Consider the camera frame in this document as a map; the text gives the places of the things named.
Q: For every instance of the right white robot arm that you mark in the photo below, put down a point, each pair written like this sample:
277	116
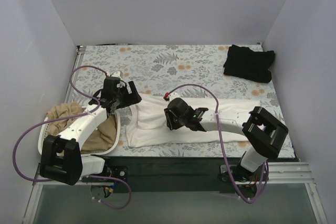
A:
265	133

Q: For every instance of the black folded t shirt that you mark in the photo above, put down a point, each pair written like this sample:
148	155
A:
242	62

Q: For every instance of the beige t shirt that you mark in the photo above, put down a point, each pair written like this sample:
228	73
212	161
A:
101	139

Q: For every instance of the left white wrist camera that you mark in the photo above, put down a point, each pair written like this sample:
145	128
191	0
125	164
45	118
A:
118	74

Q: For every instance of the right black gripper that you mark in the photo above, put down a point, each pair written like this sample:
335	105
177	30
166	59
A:
169	119

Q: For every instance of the white t shirt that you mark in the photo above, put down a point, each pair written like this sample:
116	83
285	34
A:
148	123

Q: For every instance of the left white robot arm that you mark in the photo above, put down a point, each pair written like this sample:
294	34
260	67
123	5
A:
61	157

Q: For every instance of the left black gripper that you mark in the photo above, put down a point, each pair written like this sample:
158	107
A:
128	94

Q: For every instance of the white laundry basket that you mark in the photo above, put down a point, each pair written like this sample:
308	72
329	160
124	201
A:
44	132

